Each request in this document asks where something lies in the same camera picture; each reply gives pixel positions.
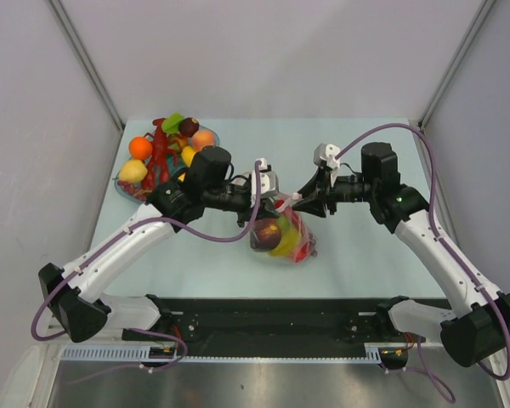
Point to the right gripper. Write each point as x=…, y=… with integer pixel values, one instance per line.
x=318, y=192

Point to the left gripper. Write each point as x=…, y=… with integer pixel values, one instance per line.
x=266, y=209

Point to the green apple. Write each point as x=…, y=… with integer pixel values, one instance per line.
x=289, y=224

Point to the dark red apple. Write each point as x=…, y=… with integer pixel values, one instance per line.
x=265, y=235

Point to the clear pink-dotted zip bag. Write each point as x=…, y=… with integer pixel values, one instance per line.
x=283, y=203

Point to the yellow fruit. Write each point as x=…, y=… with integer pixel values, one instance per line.
x=287, y=246

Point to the dark red plum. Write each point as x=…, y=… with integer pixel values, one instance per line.
x=188, y=127

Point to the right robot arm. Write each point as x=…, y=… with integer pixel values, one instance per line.
x=477, y=323

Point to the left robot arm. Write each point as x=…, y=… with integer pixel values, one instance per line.
x=74, y=294

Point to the red apple in tray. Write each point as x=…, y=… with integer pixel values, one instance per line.
x=304, y=240

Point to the orange peach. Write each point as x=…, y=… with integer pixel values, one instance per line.
x=202, y=139

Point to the yellow lemon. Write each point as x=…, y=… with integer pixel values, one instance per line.
x=188, y=153

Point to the red plastic lobster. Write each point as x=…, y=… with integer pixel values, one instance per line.
x=164, y=145

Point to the blue plastic fruit tray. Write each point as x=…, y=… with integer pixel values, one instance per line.
x=134, y=192

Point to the green leaf piece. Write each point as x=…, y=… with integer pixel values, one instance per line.
x=171, y=123

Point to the orange fruit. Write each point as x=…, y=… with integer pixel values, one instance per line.
x=140, y=148

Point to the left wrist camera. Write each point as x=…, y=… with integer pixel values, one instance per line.
x=264, y=182

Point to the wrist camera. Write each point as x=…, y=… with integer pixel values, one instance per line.
x=264, y=182
x=325, y=158

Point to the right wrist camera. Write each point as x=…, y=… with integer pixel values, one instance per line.
x=325, y=158

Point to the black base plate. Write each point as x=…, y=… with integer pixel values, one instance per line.
x=294, y=327

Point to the white cable duct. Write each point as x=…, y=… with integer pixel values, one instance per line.
x=366, y=355

